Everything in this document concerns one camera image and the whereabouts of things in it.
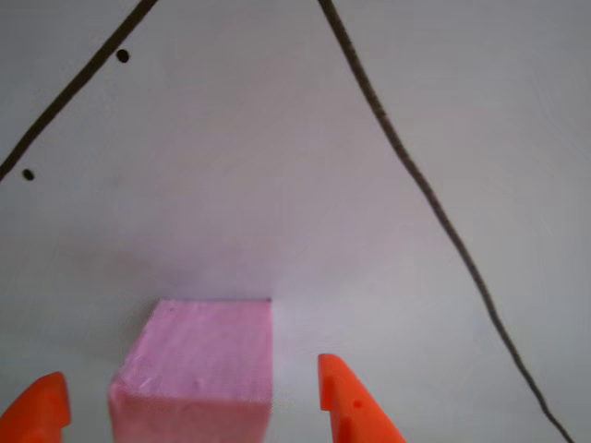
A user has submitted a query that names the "white paper sheet with lines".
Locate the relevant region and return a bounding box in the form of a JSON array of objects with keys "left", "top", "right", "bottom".
[{"left": 0, "top": 0, "right": 591, "bottom": 443}]

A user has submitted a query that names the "pink foam block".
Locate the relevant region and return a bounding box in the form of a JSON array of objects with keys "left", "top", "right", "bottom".
[{"left": 106, "top": 297, "right": 275, "bottom": 443}]

